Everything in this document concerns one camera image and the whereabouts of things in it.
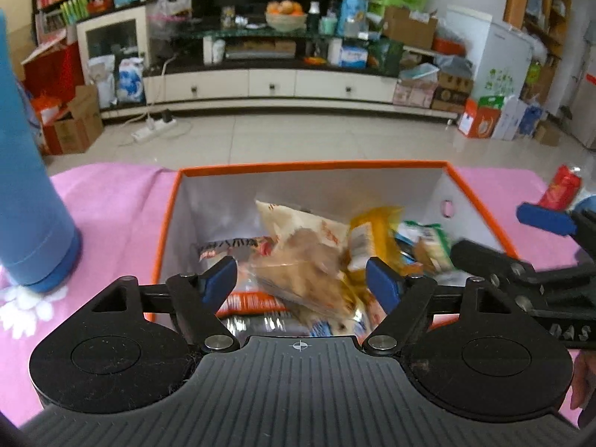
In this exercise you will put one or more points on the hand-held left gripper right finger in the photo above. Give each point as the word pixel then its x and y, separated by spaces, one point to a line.
pixel 384 284

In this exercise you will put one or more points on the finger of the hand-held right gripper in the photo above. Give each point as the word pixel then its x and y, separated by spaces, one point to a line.
pixel 479 256
pixel 540 216

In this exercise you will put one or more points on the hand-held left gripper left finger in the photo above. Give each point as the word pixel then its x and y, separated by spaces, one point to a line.
pixel 219 284

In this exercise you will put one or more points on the gold foil snack packet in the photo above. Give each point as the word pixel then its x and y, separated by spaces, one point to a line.
pixel 372 237

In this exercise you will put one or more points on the green yellow snack packet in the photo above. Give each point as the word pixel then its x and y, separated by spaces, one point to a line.
pixel 428 247

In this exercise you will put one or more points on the beige white snack packet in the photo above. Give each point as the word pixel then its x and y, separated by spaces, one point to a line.
pixel 302 260

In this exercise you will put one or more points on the orange cardboard box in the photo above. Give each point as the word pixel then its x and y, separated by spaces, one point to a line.
pixel 326 186

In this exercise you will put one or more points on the person's right hand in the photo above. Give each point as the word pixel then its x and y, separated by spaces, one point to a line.
pixel 586 382

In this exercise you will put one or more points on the red soda can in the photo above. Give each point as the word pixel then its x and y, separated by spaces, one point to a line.
pixel 558 191

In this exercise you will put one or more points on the blue chair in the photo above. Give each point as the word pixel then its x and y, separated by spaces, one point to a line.
pixel 587 205

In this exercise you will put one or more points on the white blue carton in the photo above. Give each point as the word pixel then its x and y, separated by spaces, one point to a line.
pixel 517 121

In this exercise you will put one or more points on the orange white carton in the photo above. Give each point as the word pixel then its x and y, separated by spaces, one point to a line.
pixel 482 121

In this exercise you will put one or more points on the pink flowered tablecloth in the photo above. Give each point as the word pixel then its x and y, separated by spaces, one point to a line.
pixel 116 205

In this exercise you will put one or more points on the stacked printed cardboard boxes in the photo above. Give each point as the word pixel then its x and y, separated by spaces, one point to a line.
pixel 451 93

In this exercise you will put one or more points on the white power strip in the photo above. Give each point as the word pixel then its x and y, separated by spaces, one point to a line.
pixel 149 132

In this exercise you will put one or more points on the white chest freezer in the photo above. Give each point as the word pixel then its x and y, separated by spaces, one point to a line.
pixel 493 56

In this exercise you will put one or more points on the white television stand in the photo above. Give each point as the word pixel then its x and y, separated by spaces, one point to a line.
pixel 233 81

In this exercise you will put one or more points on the open cardboard box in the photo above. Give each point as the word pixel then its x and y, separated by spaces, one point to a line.
pixel 74 135

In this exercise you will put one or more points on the blue thermos jug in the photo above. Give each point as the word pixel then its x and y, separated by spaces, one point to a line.
pixel 32 172

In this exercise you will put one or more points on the wooden shelf unit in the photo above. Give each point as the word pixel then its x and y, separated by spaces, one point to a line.
pixel 514 0

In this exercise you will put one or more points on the white blue sack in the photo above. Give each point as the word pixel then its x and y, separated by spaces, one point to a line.
pixel 132 81

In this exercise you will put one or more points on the brown cardboard box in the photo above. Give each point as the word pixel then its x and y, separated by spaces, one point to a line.
pixel 409 30

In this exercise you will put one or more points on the blue tissue pack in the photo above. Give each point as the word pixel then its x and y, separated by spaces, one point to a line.
pixel 354 57

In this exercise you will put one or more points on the white glass-door cabinet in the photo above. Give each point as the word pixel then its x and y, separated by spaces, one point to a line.
pixel 81 65

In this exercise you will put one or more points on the fruit bowl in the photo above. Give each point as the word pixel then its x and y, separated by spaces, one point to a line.
pixel 286 21

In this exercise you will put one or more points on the blue powder bag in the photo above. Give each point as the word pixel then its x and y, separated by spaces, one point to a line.
pixel 353 14

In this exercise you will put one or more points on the red box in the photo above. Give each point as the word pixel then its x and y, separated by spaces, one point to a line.
pixel 51 70

